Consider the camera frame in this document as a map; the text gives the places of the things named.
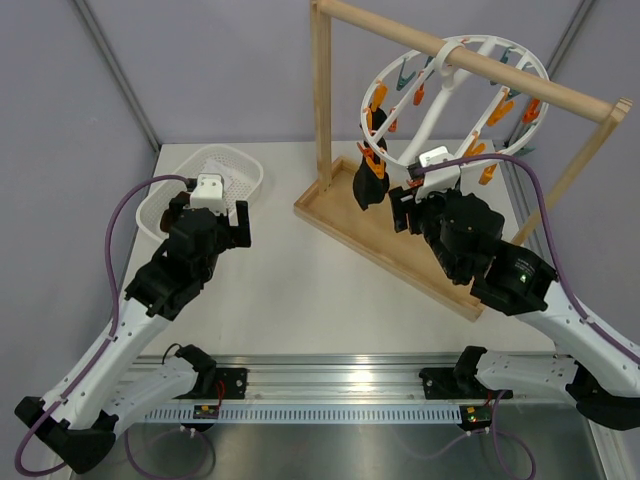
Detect black sock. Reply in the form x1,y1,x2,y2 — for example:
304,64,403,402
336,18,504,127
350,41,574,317
352,157,390,211
365,107,387,152

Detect white round clip hanger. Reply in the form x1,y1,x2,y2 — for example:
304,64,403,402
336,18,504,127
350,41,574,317
358,50,548,178

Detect brown sock with stripes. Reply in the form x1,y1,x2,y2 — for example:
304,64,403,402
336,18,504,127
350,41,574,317
159,208,175,233

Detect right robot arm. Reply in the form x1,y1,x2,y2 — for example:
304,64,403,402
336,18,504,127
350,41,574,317
389,187,639,431

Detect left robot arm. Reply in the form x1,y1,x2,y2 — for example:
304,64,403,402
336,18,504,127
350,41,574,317
15,201,251,474

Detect white perforated plastic basket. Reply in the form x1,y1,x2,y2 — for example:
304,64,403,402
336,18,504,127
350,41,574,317
136,144,264,243

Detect white sock in basket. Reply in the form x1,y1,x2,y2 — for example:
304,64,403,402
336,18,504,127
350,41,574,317
202,159,232,176

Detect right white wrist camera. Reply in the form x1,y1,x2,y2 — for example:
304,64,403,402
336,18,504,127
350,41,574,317
407,146,461,202

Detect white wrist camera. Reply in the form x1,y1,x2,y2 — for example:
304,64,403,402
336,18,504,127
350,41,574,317
407,146,461,202
189,173,227,215

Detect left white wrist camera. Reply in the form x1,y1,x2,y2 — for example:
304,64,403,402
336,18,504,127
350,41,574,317
189,173,227,215

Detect wooden hanger rack frame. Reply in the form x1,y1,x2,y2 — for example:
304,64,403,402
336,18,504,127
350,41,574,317
294,1,633,321

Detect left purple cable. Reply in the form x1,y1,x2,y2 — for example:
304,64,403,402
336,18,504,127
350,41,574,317
13,174,216,476

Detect aluminium mounting rail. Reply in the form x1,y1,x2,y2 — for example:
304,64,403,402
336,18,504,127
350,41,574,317
119,352,576,405

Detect white slotted cable duct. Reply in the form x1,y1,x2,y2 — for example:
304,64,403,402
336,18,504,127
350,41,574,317
142,404,462,425

